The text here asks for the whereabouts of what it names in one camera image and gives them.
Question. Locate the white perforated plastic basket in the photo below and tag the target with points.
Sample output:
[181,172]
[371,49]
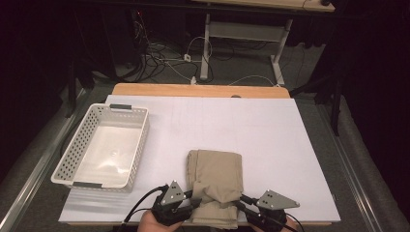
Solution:
[106,154]

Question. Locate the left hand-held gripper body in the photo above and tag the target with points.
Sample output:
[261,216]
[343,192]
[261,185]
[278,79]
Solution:
[172,196]

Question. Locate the small black device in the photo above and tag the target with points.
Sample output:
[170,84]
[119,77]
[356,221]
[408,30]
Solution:
[325,2]

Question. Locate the khaki pants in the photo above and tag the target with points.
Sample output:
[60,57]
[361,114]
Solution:
[216,174]

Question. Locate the aluminium floor rail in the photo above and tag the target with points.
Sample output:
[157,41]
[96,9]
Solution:
[354,183]
[35,174]

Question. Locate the white table cover sheet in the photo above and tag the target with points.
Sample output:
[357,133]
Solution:
[257,129]

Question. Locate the white-framed desk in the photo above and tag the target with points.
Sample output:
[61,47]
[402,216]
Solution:
[245,30]

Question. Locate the person's left hand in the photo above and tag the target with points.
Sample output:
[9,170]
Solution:
[150,225]

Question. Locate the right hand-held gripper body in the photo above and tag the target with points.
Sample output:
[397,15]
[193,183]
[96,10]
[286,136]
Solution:
[275,201]

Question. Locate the white power adapter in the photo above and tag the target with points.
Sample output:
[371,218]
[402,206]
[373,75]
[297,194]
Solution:
[187,58]

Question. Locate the black metal stand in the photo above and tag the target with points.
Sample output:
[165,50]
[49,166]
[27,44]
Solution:
[71,93]
[336,103]

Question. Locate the black computer tower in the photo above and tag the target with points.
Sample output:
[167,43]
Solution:
[122,35]

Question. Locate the person's right hand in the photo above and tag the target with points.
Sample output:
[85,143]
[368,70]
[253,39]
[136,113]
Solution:
[291,227]

